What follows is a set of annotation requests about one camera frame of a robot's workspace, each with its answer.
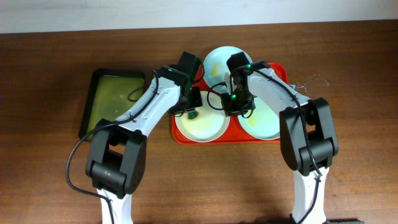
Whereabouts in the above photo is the green and yellow sponge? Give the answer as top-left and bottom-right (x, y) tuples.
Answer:
(187, 111), (198, 120)

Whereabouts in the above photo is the light green plate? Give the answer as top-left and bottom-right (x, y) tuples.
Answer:
(238, 98), (280, 141)

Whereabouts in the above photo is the white plate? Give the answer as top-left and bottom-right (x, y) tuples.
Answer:
(175, 91), (230, 142)

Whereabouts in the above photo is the light blue plate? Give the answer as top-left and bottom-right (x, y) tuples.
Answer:
(203, 46), (243, 87)

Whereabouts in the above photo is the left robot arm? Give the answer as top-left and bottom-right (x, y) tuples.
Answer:
(86, 52), (203, 223)

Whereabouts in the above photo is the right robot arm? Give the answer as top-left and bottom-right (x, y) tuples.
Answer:
(221, 52), (338, 223)

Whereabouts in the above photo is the red plastic tray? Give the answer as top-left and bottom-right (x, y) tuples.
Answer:
(172, 80), (279, 145)

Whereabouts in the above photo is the black tray with green liquid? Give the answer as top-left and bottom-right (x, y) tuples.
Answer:
(78, 68), (145, 138)

